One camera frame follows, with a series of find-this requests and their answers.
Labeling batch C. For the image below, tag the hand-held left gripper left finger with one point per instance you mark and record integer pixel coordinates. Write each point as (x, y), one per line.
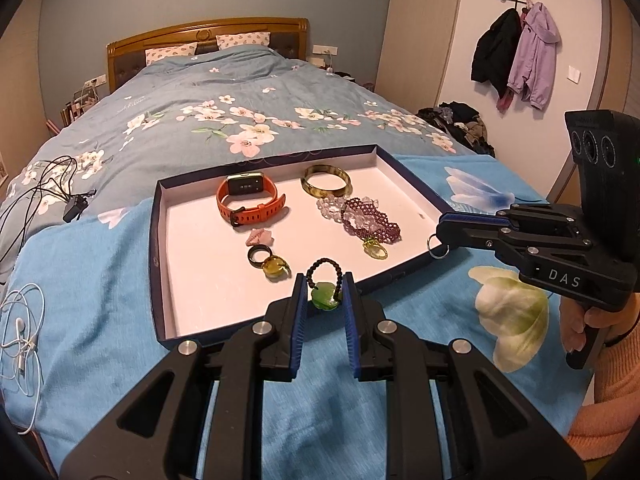
(300, 320)

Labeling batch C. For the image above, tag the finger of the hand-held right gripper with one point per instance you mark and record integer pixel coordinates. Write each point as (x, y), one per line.
(470, 220)
(465, 239)

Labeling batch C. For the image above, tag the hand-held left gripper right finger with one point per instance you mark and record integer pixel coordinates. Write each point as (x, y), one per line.
(350, 320)

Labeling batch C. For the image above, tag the yellow pendant with bead loop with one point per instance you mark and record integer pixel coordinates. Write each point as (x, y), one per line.
(274, 267)

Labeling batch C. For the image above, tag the navy cardboard box tray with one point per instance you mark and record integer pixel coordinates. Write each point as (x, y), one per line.
(210, 280)

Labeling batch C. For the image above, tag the person's right hand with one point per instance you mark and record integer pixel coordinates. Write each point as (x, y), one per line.
(620, 317)

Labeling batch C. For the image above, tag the pile of dark clothes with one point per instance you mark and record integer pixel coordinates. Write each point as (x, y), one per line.
(460, 125)

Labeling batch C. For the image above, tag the orange smartwatch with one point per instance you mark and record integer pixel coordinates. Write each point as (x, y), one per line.
(260, 212)

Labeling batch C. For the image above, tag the maroon garment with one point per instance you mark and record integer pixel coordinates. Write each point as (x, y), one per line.
(504, 101)

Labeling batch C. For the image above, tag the tortoiseshell bangle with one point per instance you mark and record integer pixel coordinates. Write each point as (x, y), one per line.
(325, 194)

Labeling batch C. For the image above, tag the purple jacket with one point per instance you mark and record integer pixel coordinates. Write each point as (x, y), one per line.
(535, 55)

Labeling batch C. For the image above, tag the black jacket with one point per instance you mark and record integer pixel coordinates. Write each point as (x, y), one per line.
(495, 50)

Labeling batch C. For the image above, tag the beige wardrobe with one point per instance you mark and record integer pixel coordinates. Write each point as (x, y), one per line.
(420, 30)

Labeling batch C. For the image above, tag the bright blue printed blanket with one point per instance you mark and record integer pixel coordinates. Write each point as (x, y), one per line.
(100, 310)

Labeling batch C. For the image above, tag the floral blue-grey duvet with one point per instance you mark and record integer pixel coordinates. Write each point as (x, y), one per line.
(200, 90)

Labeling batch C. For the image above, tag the small black clip device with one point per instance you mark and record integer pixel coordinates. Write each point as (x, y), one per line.
(75, 207)

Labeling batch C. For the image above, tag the white earphones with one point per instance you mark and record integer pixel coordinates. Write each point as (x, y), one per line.
(22, 340)

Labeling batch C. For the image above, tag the patterned white pillow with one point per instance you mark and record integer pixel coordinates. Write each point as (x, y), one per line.
(242, 41)
(170, 54)

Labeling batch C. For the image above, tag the stack of books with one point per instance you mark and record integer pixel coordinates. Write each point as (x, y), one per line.
(77, 107)

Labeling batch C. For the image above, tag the wooden bed headboard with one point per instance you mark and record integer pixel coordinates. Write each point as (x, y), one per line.
(165, 40)

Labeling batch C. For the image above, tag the white light switch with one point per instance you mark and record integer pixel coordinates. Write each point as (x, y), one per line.
(574, 75)

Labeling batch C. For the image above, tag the white wall socket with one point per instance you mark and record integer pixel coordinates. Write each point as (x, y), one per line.
(324, 50)
(95, 81)

